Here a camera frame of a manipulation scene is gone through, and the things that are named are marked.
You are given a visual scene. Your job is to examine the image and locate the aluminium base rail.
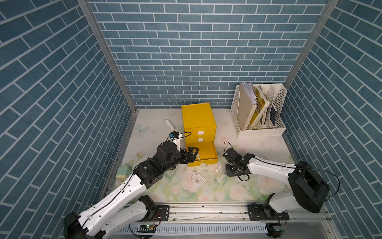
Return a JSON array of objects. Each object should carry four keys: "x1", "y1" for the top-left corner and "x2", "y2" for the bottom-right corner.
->
[{"x1": 77, "y1": 202, "x2": 332, "y2": 239}]

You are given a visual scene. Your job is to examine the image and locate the white perforated file organizer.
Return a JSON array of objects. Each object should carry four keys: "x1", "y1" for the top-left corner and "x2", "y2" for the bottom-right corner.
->
[{"x1": 230, "y1": 83, "x2": 287, "y2": 138}]

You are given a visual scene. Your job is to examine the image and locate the small white rectangular device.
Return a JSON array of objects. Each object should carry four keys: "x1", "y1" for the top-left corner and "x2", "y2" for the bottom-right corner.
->
[{"x1": 165, "y1": 119, "x2": 175, "y2": 131}]

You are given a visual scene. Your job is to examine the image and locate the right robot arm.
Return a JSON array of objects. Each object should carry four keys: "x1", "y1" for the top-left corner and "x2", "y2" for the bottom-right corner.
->
[{"x1": 223, "y1": 148, "x2": 340, "y2": 214}]

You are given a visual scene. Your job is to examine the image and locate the beige folder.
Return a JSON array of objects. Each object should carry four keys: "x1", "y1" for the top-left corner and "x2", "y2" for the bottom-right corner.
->
[{"x1": 237, "y1": 82, "x2": 257, "y2": 130}]

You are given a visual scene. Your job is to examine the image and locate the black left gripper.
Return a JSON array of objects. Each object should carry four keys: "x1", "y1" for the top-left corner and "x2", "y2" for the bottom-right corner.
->
[{"x1": 161, "y1": 146, "x2": 199, "y2": 173}]

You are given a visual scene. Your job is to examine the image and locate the yellow drawer cabinet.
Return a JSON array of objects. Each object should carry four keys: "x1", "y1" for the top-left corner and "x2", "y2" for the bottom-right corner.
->
[{"x1": 182, "y1": 103, "x2": 218, "y2": 167}]

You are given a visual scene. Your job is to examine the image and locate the green and cream box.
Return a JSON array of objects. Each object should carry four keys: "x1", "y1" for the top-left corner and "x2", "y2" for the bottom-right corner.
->
[{"x1": 115, "y1": 165, "x2": 132, "y2": 182}]

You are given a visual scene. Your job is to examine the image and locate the yellow covered book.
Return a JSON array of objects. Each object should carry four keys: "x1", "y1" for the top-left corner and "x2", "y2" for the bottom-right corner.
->
[{"x1": 250, "y1": 86, "x2": 270, "y2": 129}]

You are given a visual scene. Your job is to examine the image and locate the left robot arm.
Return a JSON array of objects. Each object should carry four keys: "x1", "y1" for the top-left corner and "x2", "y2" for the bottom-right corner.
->
[{"x1": 63, "y1": 140, "x2": 199, "y2": 239}]

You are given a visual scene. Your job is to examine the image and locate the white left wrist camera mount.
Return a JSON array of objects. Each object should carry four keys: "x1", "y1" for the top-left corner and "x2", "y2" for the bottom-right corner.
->
[{"x1": 167, "y1": 131, "x2": 183, "y2": 151}]

